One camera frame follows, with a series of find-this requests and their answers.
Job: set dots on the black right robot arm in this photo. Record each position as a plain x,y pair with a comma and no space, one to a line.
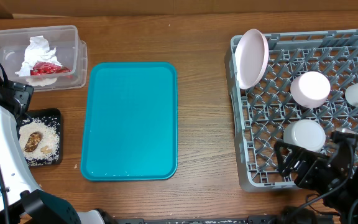
341,201

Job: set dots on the clear plastic bin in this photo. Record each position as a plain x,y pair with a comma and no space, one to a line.
70,51

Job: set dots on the white napkin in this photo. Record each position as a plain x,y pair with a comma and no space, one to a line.
37,51

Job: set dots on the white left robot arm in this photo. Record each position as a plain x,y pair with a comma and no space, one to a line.
19,193

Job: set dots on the grey plastic dish rack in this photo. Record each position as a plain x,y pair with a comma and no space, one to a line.
262,112

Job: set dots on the grey metal bowl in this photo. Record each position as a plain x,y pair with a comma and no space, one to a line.
305,133

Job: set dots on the black food waste tray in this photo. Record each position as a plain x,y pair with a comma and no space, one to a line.
56,124

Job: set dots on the red snack wrapper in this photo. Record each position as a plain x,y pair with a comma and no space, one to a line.
44,68

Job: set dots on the white rice pile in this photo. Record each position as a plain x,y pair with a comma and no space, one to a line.
42,143

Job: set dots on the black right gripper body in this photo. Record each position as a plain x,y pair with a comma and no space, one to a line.
323,177

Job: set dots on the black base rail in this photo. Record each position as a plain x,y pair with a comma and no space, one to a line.
256,219

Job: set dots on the teal plastic tray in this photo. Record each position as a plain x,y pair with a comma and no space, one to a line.
131,122

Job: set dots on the brown food scrap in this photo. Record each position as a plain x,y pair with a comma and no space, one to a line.
33,142

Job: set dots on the pink plate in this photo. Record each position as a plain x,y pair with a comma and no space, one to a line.
251,55

